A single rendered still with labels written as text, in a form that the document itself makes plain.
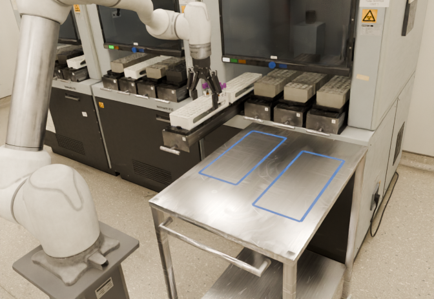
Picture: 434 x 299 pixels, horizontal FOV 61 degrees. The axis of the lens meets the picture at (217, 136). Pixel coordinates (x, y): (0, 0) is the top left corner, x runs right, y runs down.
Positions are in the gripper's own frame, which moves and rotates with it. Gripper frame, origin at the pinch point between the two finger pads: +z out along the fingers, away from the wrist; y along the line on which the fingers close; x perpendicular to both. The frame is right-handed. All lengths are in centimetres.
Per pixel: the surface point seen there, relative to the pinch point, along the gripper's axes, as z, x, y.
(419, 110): 45, 138, 69
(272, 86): -1.4, 25.8, 19.3
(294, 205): 4, -43, 61
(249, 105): 6.3, 18.3, 11.5
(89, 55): -4, 27, -112
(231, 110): 6.2, 10.0, 6.9
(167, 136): 7.5, -21.8, -3.8
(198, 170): 3.8, -41.3, 27.3
